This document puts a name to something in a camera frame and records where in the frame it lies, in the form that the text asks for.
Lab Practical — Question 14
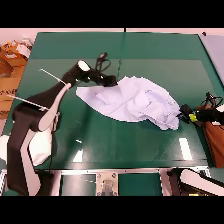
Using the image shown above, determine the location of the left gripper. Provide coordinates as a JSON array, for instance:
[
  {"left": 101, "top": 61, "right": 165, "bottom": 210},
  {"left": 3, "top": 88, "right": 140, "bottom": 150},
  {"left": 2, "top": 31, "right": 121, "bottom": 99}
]
[{"left": 95, "top": 73, "right": 119, "bottom": 88}]

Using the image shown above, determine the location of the brown cardboard box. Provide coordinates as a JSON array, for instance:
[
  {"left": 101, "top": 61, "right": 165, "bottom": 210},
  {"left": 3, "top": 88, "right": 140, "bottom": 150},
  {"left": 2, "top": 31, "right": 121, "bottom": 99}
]
[{"left": 0, "top": 39, "right": 34, "bottom": 118}]

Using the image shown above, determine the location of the brown garment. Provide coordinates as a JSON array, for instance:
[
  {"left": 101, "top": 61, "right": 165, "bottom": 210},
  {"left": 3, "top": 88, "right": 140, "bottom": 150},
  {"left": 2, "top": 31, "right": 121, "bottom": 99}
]
[{"left": 201, "top": 107, "right": 224, "bottom": 168}]

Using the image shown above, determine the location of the silver frame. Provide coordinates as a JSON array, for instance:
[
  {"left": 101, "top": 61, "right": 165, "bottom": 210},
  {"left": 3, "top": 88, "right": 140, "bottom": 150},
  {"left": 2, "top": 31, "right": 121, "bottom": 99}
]
[{"left": 0, "top": 167, "right": 224, "bottom": 197}]

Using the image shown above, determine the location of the white garment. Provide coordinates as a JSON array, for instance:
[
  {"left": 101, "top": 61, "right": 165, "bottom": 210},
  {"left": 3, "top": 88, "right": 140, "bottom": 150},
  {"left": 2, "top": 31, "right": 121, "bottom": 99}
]
[{"left": 0, "top": 128, "right": 55, "bottom": 167}]

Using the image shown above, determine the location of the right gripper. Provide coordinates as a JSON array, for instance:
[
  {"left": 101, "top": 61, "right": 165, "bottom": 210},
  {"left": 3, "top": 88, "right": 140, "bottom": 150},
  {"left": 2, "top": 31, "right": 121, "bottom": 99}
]
[{"left": 179, "top": 103, "right": 199, "bottom": 125}]

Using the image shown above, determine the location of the white shirt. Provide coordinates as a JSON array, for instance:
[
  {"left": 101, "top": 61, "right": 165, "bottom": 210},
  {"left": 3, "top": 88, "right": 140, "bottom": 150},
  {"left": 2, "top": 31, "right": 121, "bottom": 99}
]
[{"left": 75, "top": 75, "right": 182, "bottom": 131}]

